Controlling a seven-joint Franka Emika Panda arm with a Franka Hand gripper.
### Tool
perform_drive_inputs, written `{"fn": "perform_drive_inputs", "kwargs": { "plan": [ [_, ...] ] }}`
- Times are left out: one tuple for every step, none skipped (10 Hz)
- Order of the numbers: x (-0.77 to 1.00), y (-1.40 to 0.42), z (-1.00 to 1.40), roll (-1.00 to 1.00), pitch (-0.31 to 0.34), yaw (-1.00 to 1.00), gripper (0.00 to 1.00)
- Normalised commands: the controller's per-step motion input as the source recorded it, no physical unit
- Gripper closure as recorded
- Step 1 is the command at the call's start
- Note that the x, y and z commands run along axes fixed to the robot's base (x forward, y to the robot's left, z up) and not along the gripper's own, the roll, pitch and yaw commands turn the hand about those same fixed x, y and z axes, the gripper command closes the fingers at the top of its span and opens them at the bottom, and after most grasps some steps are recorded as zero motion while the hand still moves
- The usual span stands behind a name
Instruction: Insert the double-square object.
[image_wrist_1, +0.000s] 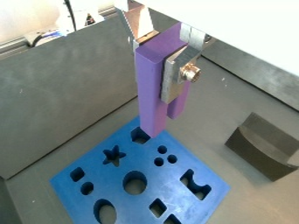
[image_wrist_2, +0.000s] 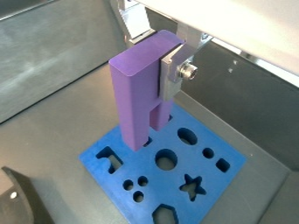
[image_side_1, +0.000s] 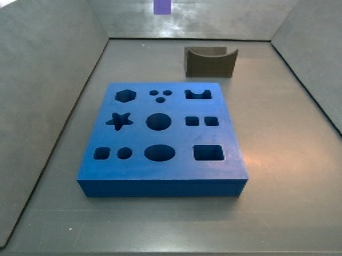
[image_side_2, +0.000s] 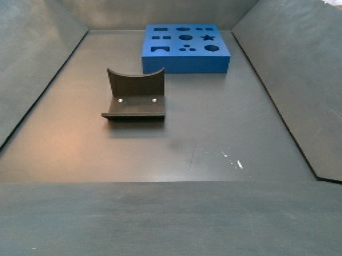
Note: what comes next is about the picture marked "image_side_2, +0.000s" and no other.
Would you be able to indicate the black curved holder stand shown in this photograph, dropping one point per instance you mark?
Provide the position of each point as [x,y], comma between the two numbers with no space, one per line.
[137,96]

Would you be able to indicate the blue shape-sorter block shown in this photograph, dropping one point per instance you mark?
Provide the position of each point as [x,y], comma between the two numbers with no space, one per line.
[184,48]

